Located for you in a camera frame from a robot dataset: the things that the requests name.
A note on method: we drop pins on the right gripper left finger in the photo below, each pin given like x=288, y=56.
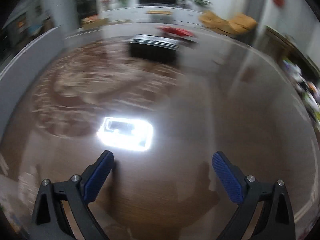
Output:
x=49, y=220

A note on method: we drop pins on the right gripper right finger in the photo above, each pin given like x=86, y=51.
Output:
x=276, y=220

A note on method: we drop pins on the black soap bar box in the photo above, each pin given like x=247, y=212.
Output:
x=154, y=48

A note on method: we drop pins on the red packet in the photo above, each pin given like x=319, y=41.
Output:
x=177, y=33

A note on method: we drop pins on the grey curved panel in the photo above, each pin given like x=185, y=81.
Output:
x=23, y=69

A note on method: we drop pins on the cluttered side table items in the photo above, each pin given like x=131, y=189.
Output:
x=307, y=91

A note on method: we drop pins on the cardboard box on floor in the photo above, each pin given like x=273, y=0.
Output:
x=93, y=22

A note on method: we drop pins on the wooden dining chair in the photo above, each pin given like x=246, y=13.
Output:
x=275, y=45

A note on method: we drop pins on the red flower vase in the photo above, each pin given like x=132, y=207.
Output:
x=106, y=4

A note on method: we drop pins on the wooden bench stool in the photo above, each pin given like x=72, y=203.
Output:
x=160, y=16

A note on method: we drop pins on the orange lounge chair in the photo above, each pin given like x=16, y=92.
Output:
x=238, y=25

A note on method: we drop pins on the white tv cabinet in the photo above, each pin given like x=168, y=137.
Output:
x=138, y=14

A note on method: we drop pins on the green potted plant right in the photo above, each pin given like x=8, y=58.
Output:
x=202, y=4

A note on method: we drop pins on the grey curtain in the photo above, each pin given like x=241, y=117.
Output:
x=255, y=10

